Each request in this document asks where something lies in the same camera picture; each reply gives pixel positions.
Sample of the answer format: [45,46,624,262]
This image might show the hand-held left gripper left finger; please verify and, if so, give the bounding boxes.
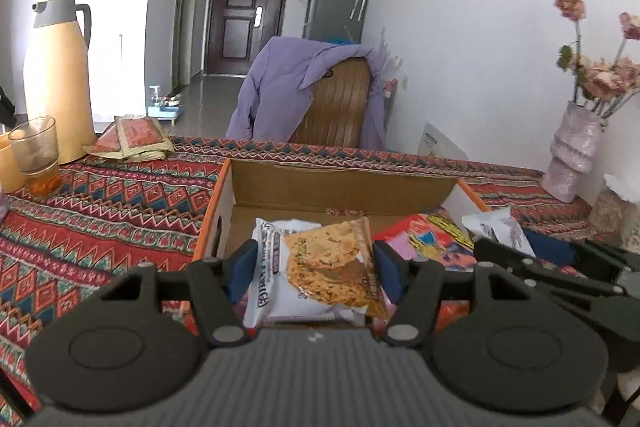
[97,238,259,349]

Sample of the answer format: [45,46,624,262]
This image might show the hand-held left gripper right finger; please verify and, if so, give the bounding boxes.
[373,241,542,350]

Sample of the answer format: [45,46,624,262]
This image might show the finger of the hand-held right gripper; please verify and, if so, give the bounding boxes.
[522,231,640,281]
[472,237,640,301]

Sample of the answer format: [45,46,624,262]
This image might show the white cracker snack packet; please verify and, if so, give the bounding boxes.
[462,207,536,258]
[242,217,391,328]

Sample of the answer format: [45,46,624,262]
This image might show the red foil snack packet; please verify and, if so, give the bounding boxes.
[372,213,476,274]

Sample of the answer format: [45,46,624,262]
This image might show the red cardboard box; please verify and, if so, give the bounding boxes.
[192,157,491,330]

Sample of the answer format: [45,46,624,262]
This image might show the beige patterned container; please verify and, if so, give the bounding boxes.
[586,173,640,249]

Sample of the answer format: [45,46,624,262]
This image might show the pale textured vase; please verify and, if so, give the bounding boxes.
[541,101,608,204]

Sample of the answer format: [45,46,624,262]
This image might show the white leaning board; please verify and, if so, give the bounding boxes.
[417,122,470,160]

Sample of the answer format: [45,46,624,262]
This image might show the patterned red tablecloth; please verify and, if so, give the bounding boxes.
[0,134,606,413]

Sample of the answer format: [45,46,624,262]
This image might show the red patterned sachet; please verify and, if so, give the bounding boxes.
[84,127,125,158]
[114,114,176,159]

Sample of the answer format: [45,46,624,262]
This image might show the wooden chair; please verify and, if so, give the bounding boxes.
[290,57,373,148]

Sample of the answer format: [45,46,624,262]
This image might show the small blue stool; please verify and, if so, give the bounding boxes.
[146,84,183,126]

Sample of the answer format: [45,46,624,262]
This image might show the purple jacket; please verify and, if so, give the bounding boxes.
[226,36,393,150]

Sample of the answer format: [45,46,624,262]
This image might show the dried pink flowers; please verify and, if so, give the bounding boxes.
[552,0,640,120]

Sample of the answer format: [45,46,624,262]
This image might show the dark brown door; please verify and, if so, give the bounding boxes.
[205,0,296,78]

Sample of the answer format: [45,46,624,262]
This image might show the clear glass cup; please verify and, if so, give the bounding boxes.
[7,117,63,198]

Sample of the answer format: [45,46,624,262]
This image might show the yellow cup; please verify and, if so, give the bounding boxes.
[0,132,26,194]

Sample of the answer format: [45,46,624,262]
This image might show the cream thermos jug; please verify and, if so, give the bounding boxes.
[22,0,95,165]

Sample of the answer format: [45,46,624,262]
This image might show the grey side door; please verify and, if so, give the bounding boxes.
[172,0,206,90]

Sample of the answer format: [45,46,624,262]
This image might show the black bag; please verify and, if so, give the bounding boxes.
[0,84,17,128]

